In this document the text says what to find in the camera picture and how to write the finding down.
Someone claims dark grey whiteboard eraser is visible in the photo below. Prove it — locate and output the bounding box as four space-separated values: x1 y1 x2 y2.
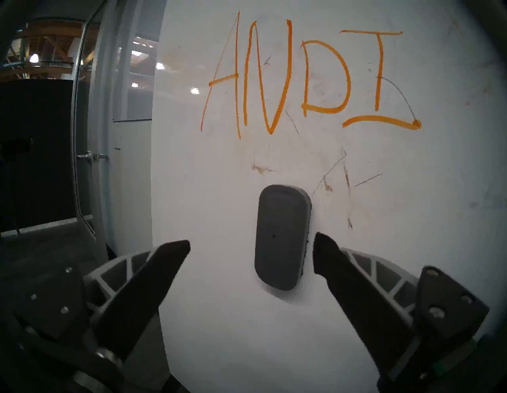
254 184 312 292

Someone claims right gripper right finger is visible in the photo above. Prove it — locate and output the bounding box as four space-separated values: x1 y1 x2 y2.
313 232 490 391

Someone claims white freestanding whiteboard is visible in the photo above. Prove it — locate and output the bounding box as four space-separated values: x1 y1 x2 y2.
151 0 507 393

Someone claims wall-mounted glass board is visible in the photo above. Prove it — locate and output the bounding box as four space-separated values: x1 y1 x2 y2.
113 0 167 122

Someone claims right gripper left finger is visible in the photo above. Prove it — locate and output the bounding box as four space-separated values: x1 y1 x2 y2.
12 240 191 369

